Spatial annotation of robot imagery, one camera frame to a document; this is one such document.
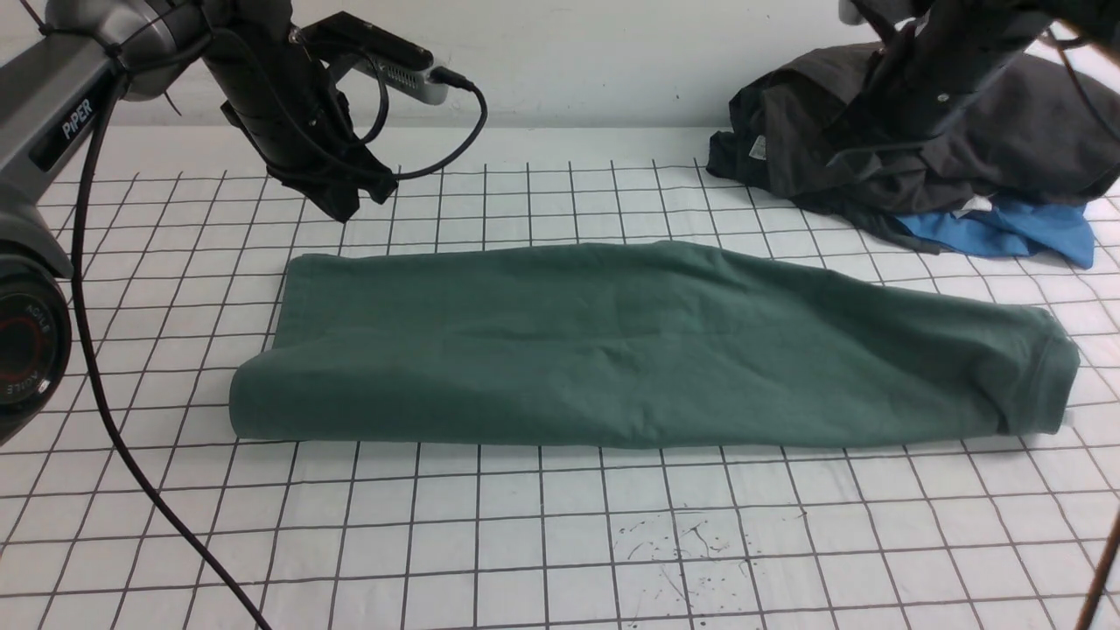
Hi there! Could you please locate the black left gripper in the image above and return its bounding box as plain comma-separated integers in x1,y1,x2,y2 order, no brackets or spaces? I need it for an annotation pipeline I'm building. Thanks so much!
203,31,396,223

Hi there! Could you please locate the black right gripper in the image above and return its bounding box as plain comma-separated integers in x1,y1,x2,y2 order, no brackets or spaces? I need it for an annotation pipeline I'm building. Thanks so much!
822,13,1051,166

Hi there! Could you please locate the white black-grid tablecloth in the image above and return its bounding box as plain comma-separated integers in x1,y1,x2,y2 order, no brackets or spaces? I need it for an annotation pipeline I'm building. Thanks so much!
0,160,1120,630

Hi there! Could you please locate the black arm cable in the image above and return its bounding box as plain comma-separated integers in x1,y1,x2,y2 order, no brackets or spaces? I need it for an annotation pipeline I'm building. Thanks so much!
71,61,488,630
1046,31,1120,150

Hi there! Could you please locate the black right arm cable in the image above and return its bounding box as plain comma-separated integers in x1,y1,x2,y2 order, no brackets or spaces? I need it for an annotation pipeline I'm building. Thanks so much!
1046,31,1120,150

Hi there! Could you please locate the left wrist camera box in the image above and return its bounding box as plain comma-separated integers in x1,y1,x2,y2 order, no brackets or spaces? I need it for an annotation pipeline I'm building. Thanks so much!
304,12,473,105

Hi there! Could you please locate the dark grey garment pile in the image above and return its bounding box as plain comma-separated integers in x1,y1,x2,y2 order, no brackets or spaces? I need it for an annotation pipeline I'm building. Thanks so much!
704,44,1119,240

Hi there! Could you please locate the green long-sleeve top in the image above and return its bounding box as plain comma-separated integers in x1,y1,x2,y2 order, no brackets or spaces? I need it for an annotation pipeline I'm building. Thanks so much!
228,241,1081,448

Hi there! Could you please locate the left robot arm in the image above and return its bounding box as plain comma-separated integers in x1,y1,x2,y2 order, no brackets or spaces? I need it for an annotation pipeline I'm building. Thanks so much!
1,1,396,441

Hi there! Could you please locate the blue garment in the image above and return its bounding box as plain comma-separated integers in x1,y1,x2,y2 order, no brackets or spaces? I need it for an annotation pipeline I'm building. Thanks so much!
893,196,1096,269

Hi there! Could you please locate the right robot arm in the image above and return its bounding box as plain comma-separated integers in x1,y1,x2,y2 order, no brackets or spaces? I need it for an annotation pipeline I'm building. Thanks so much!
822,1,1117,164

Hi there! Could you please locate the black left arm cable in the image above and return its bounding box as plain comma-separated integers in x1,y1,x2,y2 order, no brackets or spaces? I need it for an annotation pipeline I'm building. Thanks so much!
71,61,488,630

